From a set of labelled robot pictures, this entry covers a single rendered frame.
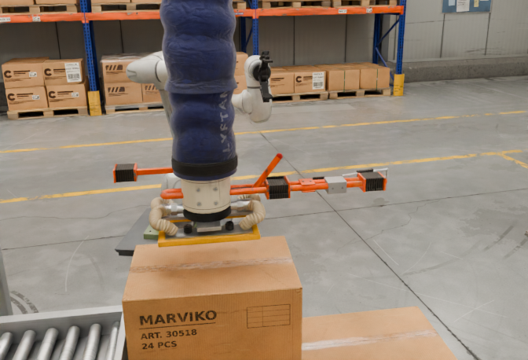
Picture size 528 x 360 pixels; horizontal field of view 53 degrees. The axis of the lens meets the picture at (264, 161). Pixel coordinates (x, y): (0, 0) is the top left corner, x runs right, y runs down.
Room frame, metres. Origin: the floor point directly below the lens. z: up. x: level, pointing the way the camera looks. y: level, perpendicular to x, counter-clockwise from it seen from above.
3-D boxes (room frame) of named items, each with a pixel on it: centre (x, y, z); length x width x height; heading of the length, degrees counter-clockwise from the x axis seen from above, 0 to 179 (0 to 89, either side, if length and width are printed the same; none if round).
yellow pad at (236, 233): (1.62, 0.19, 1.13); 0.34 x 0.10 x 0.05; 98
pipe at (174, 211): (1.71, 0.20, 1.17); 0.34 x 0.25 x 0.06; 98
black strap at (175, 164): (1.72, 0.20, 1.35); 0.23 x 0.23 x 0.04
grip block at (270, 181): (1.75, -0.04, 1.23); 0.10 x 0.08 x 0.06; 8
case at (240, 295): (1.72, 0.20, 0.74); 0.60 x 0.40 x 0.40; 96
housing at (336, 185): (1.78, -0.26, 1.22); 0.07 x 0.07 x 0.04; 8
